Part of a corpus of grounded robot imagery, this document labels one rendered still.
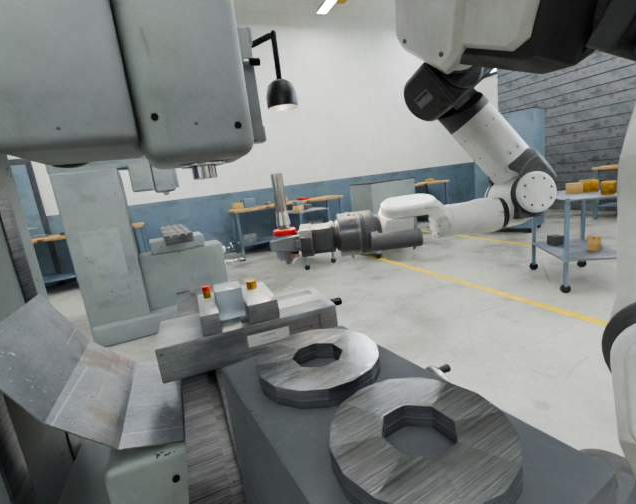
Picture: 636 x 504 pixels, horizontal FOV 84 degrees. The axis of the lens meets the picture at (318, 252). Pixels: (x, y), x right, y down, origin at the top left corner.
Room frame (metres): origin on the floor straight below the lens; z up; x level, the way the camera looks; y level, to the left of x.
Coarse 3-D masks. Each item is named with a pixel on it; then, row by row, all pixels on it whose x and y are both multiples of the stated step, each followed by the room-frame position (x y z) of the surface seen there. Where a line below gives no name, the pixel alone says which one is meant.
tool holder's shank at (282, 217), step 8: (272, 176) 0.71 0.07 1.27; (280, 176) 0.71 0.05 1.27; (272, 184) 0.71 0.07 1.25; (280, 184) 0.71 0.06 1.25; (280, 192) 0.70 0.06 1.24; (280, 200) 0.70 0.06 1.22; (280, 208) 0.70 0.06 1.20; (280, 216) 0.70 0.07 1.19; (288, 216) 0.71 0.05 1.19; (280, 224) 0.70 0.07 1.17; (288, 224) 0.71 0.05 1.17
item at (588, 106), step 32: (608, 64) 6.58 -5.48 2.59; (512, 96) 8.35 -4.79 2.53; (544, 96) 7.66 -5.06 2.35; (576, 96) 7.07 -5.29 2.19; (608, 96) 6.56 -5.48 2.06; (576, 128) 7.06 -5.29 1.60; (608, 128) 6.54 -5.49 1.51; (576, 160) 7.04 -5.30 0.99; (608, 160) 6.52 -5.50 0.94; (32, 192) 5.95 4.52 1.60; (32, 224) 5.90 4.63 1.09
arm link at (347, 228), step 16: (304, 224) 0.75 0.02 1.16; (320, 224) 0.74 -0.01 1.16; (336, 224) 0.70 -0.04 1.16; (352, 224) 0.68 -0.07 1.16; (304, 240) 0.66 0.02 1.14; (320, 240) 0.67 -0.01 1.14; (336, 240) 0.69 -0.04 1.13; (352, 240) 0.67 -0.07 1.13; (304, 256) 0.67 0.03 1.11; (352, 256) 0.71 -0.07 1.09
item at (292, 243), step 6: (276, 240) 0.68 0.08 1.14; (282, 240) 0.68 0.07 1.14; (288, 240) 0.68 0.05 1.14; (294, 240) 0.68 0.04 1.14; (270, 246) 0.68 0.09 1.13; (276, 246) 0.68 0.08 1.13; (282, 246) 0.68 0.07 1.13; (288, 246) 0.68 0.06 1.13; (294, 246) 0.68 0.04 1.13; (300, 246) 0.68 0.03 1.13
